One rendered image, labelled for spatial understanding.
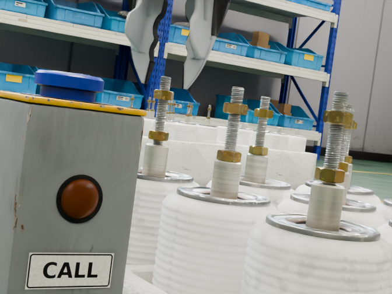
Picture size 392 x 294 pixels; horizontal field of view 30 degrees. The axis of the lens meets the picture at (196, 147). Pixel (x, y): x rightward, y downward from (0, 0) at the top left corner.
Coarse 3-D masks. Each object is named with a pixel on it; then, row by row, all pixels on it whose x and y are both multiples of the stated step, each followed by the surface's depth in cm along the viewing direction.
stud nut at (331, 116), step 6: (324, 114) 48; (330, 114) 48; (336, 114) 47; (342, 114) 47; (348, 114) 48; (324, 120) 48; (330, 120) 48; (336, 120) 47; (342, 120) 47; (348, 120) 48
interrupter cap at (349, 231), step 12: (276, 216) 50; (288, 216) 50; (300, 216) 51; (288, 228) 46; (300, 228) 45; (312, 228) 46; (348, 228) 49; (360, 228) 49; (372, 228) 49; (348, 240) 45; (360, 240) 45; (372, 240) 46
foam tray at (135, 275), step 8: (128, 272) 59; (136, 272) 61; (144, 272) 61; (152, 272) 62; (128, 280) 57; (136, 280) 57; (144, 280) 58; (128, 288) 55; (136, 288) 55; (144, 288) 55; (152, 288) 55
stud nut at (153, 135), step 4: (152, 132) 68; (156, 132) 67; (160, 132) 67; (164, 132) 68; (168, 132) 68; (148, 136) 68; (152, 136) 68; (156, 136) 67; (160, 136) 68; (164, 136) 68; (168, 136) 69; (156, 140) 68; (160, 140) 68; (164, 140) 68
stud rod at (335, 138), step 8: (336, 96) 48; (344, 96) 48; (336, 104) 48; (344, 104) 48; (336, 128) 48; (328, 136) 48; (336, 136) 48; (328, 144) 48; (336, 144) 48; (328, 152) 48; (336, 152) 48; (328, 160) 48; (336, 160) 48; (328, 168) 48; (336, 168) 48; (328, 184) 48
